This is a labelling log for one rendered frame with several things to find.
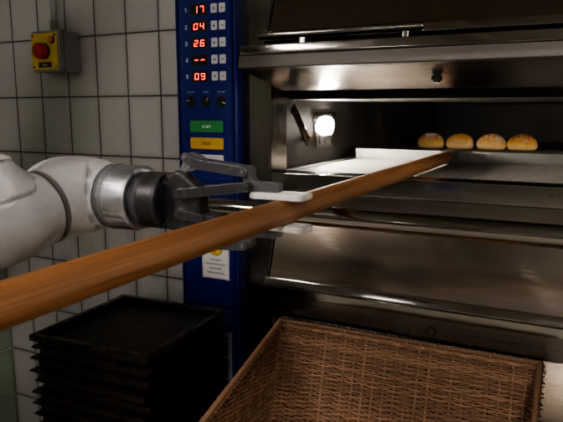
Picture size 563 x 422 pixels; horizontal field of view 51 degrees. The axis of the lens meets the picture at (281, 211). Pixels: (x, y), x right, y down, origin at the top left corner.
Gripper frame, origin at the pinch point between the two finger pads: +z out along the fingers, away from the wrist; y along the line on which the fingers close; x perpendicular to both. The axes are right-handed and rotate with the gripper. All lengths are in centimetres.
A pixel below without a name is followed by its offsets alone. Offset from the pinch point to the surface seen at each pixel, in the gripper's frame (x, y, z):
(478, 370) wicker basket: -52, 38, 16
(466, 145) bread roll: -155, 0, -7
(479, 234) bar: -16.5, 3.9, 20.3
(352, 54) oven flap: -39.2, -21.5, -6.4
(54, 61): -46, -23, -87
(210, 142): -50, -4, -44
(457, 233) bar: -16.5, 4.0, 17.5
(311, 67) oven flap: -39.9, -19.6, -14.6
